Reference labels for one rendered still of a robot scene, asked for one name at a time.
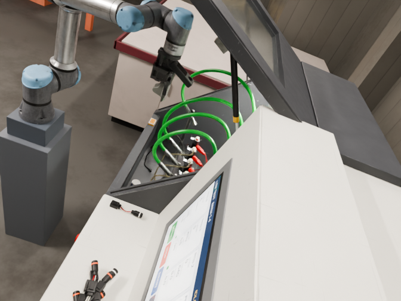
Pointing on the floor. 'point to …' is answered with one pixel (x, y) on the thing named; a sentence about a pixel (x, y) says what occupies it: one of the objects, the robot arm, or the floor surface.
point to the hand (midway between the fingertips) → (163, 99)
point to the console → (281, 218)
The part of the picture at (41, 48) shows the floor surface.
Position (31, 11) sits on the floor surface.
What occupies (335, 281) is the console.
